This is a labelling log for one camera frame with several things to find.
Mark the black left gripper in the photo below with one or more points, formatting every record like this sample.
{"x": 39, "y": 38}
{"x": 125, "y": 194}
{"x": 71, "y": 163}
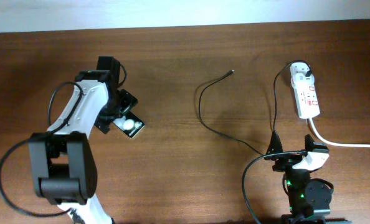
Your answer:
{"x": 103, "y": 121}

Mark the black Galaxy flip phone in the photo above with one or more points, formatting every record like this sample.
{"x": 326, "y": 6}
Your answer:
{"x": 129, "y": 124}

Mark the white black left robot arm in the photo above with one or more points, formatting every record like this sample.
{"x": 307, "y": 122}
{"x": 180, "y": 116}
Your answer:
{"x": 63, "y": 168}

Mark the white power strip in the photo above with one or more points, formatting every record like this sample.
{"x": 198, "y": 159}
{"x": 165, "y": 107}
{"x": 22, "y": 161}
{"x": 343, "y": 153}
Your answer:
{"x": 306, "y": 101}

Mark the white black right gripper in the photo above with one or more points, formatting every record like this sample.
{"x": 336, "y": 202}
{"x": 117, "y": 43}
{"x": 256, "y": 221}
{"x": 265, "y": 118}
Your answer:
{"x": 286, "y": 161}

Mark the white charger adapter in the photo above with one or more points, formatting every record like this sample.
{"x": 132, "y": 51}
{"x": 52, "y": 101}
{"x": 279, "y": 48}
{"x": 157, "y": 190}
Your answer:
{"x": 301, "y": 74}

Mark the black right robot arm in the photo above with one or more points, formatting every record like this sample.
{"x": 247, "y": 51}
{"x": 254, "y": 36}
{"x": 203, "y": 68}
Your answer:
{"x": 309, "y": 199}

